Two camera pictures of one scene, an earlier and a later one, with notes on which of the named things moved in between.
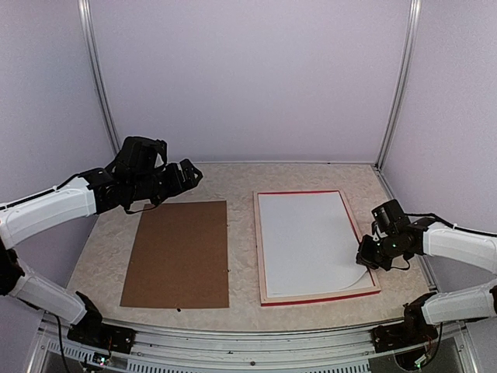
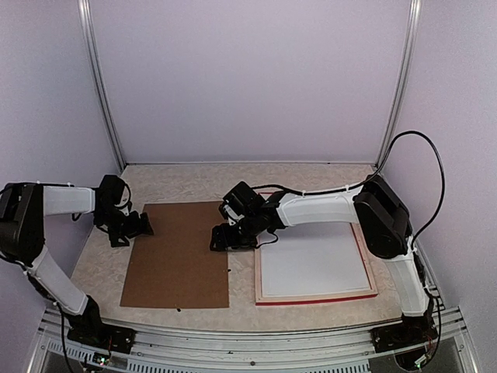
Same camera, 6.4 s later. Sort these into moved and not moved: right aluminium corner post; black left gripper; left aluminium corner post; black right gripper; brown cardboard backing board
Moved: black right gripper; black left gripper
Not moved: brown cardboard backing board; right aluminium corner post; left aluminium corner post
